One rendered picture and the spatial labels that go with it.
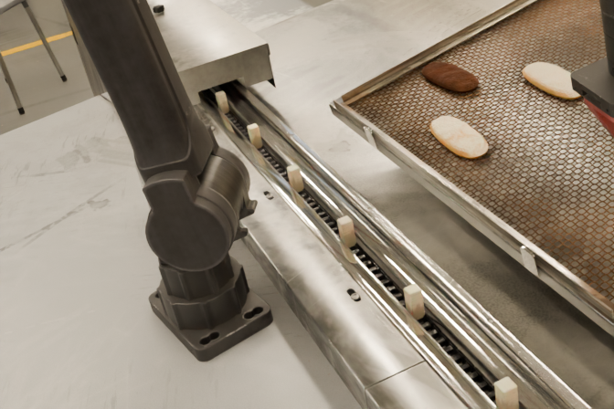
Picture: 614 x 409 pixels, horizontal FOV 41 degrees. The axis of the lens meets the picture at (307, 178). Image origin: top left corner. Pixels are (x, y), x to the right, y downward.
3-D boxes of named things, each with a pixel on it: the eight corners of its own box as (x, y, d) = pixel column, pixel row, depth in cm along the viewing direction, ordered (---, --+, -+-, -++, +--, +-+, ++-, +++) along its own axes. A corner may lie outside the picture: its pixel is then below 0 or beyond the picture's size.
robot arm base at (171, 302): (149, 308, 86) (202, 364, 77) (127, 246, 82) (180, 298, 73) (218, 270, 89) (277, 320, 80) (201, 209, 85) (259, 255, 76)
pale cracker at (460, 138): (422, 129, 93) (419, 120, 92) (450, 114, 93) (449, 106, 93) (467, 165, 84) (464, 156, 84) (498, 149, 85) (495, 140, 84)
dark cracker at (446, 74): (415, 75, 103) (412, 68, 103) (439, 61, 104) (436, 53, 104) (462, 98, 95) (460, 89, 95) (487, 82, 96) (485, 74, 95)
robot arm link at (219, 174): (179, 244, 83) (164, 277, 78) (152, 158, 78) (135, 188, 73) (266, 237, 81) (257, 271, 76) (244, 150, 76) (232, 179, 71)
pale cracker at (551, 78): (514, 75, 95) (513, 67, 95) (541, 60, 96) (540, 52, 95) (566, 105, 87) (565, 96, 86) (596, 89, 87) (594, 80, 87)
